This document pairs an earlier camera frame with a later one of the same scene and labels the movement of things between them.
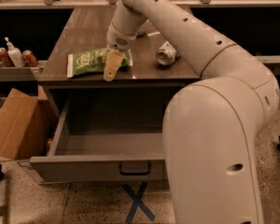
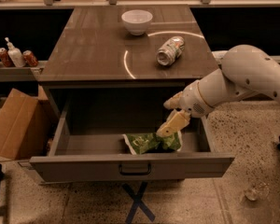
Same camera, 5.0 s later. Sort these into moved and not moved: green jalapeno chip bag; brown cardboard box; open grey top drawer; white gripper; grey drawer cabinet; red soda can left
Moved: green jalapeno chip bag; white gripper
Not moved: grey drawer cabinet; brown cardboard box; open grey top drawer; red soda can left
